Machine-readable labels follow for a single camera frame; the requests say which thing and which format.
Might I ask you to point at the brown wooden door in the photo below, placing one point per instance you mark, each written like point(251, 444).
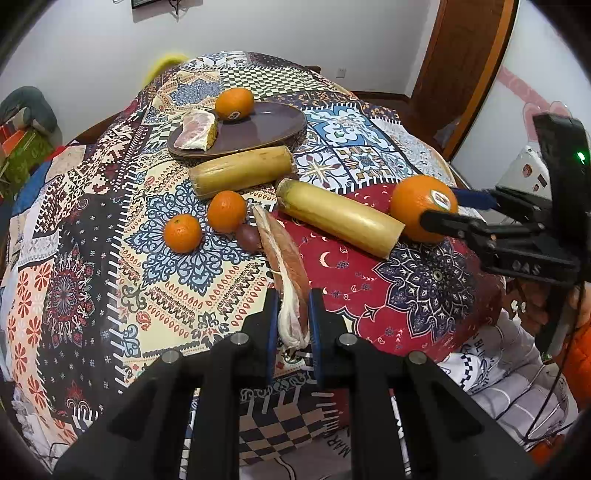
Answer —
point(461, 69)

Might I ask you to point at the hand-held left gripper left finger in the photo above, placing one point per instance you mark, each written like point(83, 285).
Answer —
point(273, 323)

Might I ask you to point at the white quilt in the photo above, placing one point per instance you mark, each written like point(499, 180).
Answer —
point(503, 383)

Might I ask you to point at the person's right hand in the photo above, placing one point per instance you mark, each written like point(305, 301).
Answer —
point(531, 311)

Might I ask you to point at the grey plush pillow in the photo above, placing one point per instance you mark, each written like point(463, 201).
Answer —
point(27, 106)

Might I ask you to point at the white appliance with stickers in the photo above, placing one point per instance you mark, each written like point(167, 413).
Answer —
point(526, 170)

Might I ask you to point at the raw bacon strip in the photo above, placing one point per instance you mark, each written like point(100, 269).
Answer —
point(286, 267)

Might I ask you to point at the green patterned box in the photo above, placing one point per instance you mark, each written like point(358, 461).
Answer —
point(23, 154)

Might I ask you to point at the brown oval plate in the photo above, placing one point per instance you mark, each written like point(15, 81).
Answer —
point(272, 129)

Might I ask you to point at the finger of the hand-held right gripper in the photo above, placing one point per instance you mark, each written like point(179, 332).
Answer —
point(475, 198)
point(443, 222)

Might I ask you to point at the patchwork printed blanket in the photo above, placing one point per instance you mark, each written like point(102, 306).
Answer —
point(138, 300)

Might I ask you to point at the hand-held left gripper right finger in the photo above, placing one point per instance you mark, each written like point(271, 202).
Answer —
point(316, 323)

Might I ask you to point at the large orange with sticker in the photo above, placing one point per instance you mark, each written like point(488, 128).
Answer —
point(415, 203)

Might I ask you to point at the pink wall decal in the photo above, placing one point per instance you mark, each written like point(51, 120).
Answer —
point(521, 83)

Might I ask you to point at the white wall socket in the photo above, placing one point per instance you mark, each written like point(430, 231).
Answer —
point(340, 71)

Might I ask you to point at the wall-mounted black screen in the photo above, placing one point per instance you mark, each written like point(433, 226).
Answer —
point(147, 2)

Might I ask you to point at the wrapped pomelo chunk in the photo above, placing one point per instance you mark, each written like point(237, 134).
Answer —
point(196, 129)

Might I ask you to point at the small mandarin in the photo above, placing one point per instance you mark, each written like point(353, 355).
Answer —
point(226, 211)
point(183, 233)

